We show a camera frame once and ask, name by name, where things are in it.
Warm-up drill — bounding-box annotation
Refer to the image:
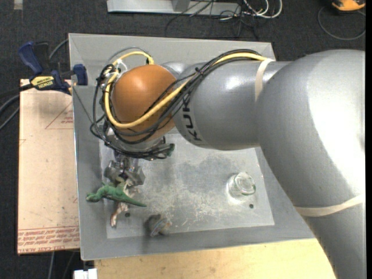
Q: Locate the green toy dinosaur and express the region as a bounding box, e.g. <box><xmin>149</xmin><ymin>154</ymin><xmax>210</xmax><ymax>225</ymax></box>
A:
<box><xmin>85</xmin><ymin>181</ymin><xmax>148</xmax><ymax>209</ymax></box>

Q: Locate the pale tan toy animal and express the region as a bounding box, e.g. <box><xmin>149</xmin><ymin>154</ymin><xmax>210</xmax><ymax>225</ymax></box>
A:
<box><xmin>109</xmin><ymin>180</ymin><xmax>138</xmax><ymax>228</ymax></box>

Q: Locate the grey metal bin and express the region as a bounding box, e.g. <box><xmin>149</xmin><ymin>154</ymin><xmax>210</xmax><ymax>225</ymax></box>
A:
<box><xmin>68</xmin><ymin>33</ymin><xmax>316</xmax><ymax>262</ymax></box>

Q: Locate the brown cardboard board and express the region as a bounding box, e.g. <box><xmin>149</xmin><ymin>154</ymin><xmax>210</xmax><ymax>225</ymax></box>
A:
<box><xmin>17</xmin><ymin>78</ymin><xmax>81</xmax><ymax>256</ymax></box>

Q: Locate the clear glass cup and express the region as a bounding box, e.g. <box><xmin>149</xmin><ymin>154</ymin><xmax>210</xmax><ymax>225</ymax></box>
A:
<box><xmin>226</xmin><ymin>171</ymin><xmax>257</xmax><ymax>199</ymax></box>

